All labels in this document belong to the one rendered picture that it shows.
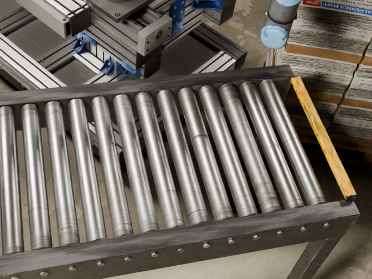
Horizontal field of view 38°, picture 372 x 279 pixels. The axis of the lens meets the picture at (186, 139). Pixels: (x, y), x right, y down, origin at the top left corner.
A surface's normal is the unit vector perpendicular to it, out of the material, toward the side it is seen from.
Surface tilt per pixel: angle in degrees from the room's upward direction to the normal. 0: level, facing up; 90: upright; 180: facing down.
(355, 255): 0
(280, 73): 0
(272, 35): 90
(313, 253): 90
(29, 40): 0
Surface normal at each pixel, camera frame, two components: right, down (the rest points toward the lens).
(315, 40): -0.13, 0.79
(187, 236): 0.11, -0.60
